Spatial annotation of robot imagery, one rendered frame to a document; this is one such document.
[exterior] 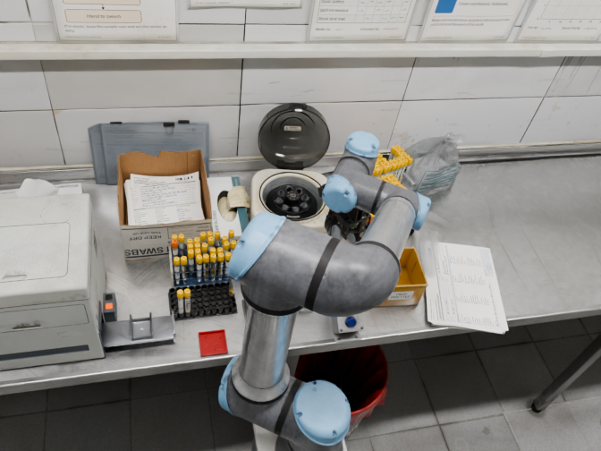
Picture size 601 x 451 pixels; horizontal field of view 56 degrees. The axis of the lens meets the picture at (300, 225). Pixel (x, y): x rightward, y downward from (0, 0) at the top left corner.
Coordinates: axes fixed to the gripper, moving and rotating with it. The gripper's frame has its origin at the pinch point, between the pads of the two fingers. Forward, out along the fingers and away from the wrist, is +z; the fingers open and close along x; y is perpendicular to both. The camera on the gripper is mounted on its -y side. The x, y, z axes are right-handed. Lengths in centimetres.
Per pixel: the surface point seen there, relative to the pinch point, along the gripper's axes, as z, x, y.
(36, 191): 5, -62, -57
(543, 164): 18, 102, -5
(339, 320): 10.3, -8.8, 16.8
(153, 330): 12, -51, -4
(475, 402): 106, 68, 34
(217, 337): 15.7, -36.6, 3.1
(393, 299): 13.2, 10.1, 17.2
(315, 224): 4.7, 1.1, -10.3
